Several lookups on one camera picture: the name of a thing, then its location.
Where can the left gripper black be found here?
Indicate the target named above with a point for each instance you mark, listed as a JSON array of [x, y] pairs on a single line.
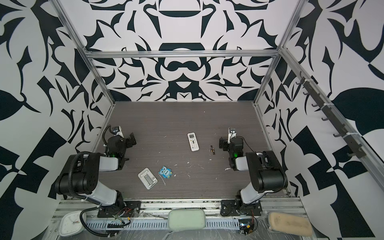
[[130, 140]]

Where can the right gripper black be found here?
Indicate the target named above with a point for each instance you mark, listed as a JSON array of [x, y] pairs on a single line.
[[224, 142]]

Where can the brown AA battery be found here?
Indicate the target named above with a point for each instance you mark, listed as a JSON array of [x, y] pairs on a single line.
[[212, 150]]

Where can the white remote control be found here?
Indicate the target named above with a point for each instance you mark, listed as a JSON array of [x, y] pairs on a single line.
[[193, 142]]

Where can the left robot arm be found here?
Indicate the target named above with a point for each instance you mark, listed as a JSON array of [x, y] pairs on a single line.
[[80, 176]]

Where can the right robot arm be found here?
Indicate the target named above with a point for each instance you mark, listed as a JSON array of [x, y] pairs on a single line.
[[266, 173]]

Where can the white phone stand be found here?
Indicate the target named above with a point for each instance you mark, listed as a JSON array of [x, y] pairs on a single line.
[[147, 178]]

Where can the small circuit board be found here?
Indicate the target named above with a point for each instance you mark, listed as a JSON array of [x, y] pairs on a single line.
[[246, 226]]

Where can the green sponge pad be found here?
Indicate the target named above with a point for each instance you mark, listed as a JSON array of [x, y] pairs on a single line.
[[186, 219]]

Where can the white square clock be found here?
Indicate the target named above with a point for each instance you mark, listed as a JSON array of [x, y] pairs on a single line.
[[71, 224]]

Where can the beige sponge pad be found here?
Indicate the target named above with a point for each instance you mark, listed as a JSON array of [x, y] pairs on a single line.
[[290, 224]]

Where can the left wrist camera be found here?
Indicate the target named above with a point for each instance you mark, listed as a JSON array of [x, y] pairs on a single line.
[[117, 131]]

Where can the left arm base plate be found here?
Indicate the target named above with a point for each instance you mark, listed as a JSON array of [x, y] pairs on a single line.
[[127, 210]]

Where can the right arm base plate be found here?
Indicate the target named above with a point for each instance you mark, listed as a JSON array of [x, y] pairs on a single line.
[[233, 208]]

